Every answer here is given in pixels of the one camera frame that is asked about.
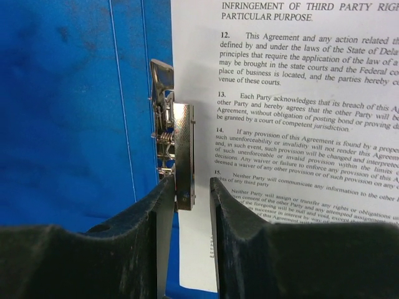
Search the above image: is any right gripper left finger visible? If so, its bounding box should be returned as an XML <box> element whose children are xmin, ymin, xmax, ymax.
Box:
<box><xmin>1</xmin><ymin>176</ymin><xmax>175</xmax><ymax>298</ymax></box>

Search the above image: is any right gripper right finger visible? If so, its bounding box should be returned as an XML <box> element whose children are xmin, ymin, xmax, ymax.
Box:
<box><xmin>209</xmin><ymin>178</ymin><xmax>398</xmax><ymax>298</ymax></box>

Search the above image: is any blue clip file folder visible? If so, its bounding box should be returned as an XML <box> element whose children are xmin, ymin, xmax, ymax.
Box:
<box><xmin>0</xmin><ymin>0</ymin><xmax>185</xmax><ymax>299</ymax></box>

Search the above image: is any metal folder clip mechanism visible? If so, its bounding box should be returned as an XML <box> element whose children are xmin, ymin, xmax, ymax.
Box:
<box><xmin>150</xmin><ymin>59</ymin><xmax>195</xmax><ymax>211</ymax></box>

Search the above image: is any white printed paper sheet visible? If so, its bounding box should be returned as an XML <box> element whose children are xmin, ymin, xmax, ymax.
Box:
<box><xmin>171</xmin><ymin>1</ymin><xmax>398</xmax><ymax>292</ymax></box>

